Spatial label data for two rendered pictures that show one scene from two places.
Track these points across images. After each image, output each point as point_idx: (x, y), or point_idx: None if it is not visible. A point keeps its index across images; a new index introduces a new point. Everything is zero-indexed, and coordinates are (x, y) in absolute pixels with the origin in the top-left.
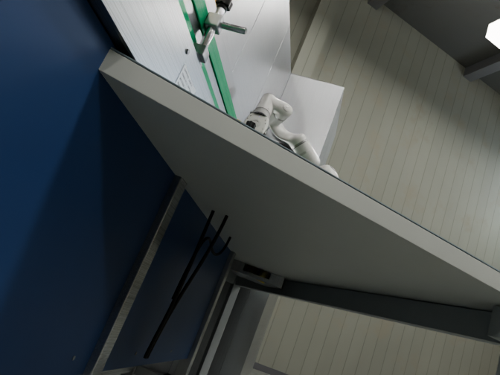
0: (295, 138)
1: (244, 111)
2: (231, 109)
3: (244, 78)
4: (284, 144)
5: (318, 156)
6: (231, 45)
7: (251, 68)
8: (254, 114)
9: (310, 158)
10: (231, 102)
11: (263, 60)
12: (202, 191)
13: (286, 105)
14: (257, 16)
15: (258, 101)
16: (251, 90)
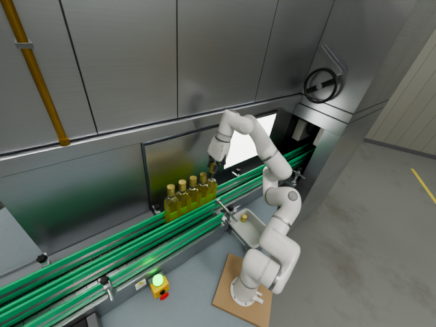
0: (259, 154)
1: (240, 96)
2: (52, 314)
3: (210, 88)
4: (328, 71)
5: (286, 170)
6: (147, 109)
7: (218, 67)
8: (215, 139)
9: (276, 175)
10: (45, 316)
11: (244, 32)
12: None
13: (242, 124)
14: (177, 29)
15: (267, 61)
16: (240, 74)
